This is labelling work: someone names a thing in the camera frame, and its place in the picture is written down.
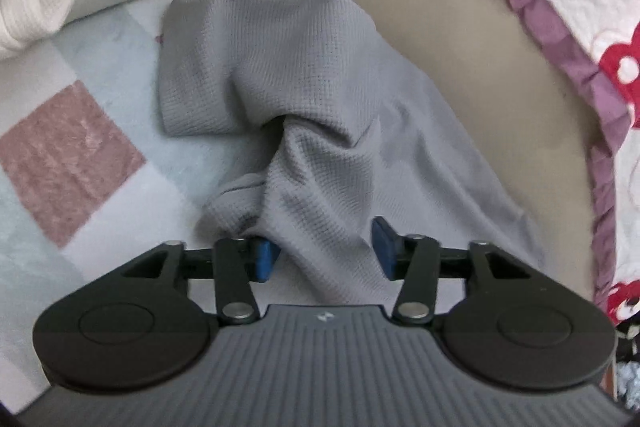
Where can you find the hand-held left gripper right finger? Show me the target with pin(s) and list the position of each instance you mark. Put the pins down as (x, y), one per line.
(384, 247)

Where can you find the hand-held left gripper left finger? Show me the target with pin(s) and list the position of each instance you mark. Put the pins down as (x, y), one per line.
(262, 262)

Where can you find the grey waffle-knit shirt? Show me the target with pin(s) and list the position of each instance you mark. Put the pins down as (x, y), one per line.
(310, 107)

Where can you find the beige bed base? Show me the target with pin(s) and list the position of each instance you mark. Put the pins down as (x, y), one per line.
(475, 82)

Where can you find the checked pink and grey rug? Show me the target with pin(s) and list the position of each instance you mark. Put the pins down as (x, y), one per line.
(75, 157)

